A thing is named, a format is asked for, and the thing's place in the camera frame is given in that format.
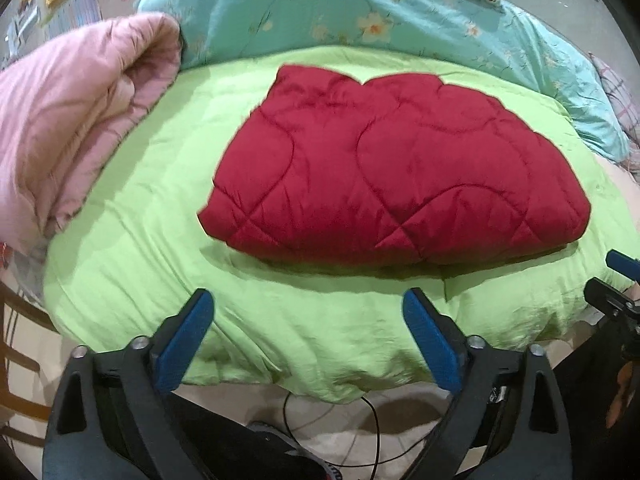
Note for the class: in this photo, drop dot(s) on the teal floral quilt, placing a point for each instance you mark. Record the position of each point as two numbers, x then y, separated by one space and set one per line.
310 10

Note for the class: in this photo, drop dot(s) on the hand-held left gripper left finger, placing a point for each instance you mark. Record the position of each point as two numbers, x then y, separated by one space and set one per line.
187 340

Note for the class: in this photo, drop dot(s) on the red quilted jacket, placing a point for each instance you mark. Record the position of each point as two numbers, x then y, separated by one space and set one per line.
390 170

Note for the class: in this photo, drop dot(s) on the person's black trousers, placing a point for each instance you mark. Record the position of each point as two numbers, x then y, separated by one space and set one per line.
585 410

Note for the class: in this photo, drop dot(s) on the black shoe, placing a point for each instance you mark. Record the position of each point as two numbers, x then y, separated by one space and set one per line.
285 452

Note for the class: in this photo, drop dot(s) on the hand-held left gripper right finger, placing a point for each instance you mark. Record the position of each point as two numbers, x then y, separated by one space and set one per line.
432 340

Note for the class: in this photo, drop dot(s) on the person's right hand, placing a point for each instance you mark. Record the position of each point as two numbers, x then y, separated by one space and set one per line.
620 395

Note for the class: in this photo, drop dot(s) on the pink quilt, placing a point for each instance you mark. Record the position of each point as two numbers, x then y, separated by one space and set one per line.
65 120

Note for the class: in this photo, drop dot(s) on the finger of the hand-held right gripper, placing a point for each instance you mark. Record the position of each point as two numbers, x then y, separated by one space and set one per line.
607 295
622 262

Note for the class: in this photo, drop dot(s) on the green blanket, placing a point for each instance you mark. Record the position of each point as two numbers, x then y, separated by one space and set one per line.
200 270

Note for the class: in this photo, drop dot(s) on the pink plaid pillow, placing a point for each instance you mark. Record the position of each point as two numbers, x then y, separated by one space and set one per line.
622 100

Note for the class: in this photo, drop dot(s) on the wooden chair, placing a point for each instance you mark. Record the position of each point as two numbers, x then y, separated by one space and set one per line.
20 350

